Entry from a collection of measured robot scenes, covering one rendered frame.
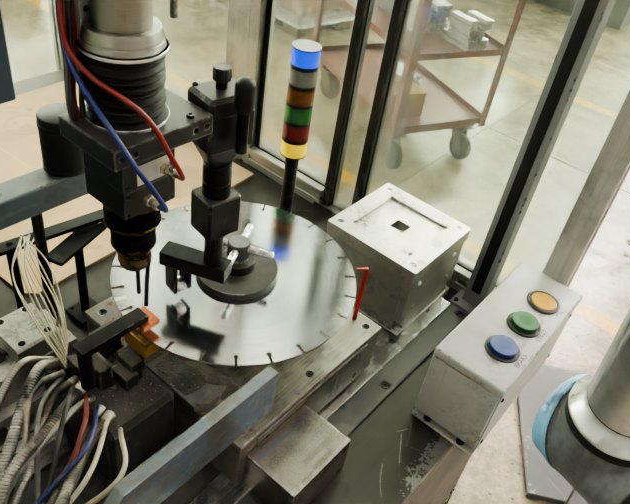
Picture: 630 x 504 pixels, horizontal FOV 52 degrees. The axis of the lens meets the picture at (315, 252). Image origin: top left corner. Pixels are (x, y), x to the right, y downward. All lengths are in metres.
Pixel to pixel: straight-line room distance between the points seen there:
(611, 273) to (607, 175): 1.83
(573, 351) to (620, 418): 1.65
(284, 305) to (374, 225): 0.31
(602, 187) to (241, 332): 0.58
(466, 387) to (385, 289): 0.24
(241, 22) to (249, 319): 0.72
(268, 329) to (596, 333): 1.85
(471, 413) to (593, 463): 0.21
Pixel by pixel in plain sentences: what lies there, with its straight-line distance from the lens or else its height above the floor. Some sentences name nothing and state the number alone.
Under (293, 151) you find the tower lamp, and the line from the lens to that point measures 1.10.
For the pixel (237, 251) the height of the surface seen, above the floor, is 1.00.
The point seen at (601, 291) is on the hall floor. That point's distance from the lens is 2.74.
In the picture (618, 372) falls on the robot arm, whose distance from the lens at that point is 0.74.
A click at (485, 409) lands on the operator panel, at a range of 0.95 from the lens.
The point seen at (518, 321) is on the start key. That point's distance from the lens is 1.00.
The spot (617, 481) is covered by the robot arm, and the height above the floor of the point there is 0.94.
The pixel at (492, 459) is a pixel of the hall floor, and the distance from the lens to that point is 2.00.
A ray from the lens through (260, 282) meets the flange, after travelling 0.87.
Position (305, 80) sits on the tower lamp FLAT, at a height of 1.11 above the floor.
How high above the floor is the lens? 1.54
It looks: 39 degrees down
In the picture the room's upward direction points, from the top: 10 degrees clockwise
